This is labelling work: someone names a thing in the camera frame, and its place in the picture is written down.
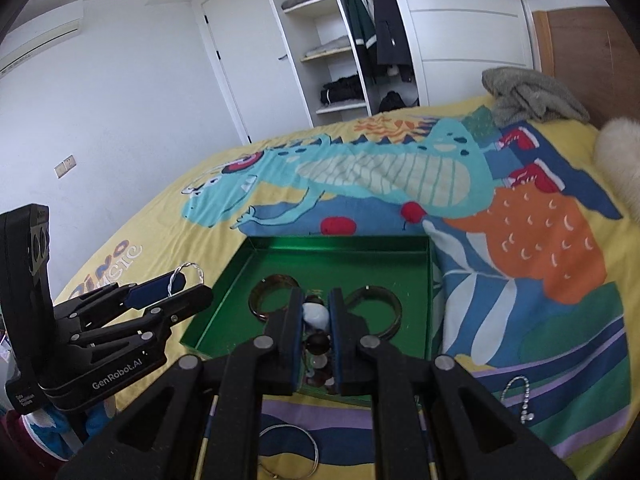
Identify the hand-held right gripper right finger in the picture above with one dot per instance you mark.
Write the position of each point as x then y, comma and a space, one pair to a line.
334, 350

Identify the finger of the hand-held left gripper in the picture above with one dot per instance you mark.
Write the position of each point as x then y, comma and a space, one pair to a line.
190, 297
150, 292

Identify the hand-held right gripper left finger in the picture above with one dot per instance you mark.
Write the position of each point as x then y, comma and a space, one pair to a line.
299, 345

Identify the green tray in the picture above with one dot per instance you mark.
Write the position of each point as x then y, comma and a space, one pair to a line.
350, 265

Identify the yellow dinosaur printed bedspread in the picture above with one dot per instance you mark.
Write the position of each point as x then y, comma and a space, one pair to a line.
150, 240

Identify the amber bangle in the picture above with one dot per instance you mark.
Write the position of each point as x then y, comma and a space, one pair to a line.
254, 305

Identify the blue white cloth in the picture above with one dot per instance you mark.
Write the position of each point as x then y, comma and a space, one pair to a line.
55, 430

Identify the dark red cloth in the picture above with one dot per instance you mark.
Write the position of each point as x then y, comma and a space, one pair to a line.
12, 445

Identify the white door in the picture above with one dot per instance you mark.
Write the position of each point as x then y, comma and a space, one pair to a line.
250, 70

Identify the white air conditioner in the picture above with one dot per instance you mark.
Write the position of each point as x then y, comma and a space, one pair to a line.
35, 35

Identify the black cloth heap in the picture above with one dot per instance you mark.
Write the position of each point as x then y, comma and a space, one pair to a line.
391, 102

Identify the black bag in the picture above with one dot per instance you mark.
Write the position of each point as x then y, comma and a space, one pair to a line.
342, 89

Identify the green hanging jacket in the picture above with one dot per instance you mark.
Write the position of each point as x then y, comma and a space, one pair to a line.
357, 25

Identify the grey blanket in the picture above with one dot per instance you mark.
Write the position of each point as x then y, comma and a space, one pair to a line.
530, 92

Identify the dark hanging coat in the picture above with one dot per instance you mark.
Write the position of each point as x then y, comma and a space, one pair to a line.
390, 25

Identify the white wardrobe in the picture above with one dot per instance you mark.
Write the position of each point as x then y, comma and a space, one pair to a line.
460, 35

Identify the white fur pillow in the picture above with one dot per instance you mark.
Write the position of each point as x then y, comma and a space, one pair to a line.
620, 160

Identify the wooden headboard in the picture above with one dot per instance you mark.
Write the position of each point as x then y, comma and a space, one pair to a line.
585, 45

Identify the wall switch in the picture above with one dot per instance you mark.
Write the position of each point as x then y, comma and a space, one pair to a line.
65, 166

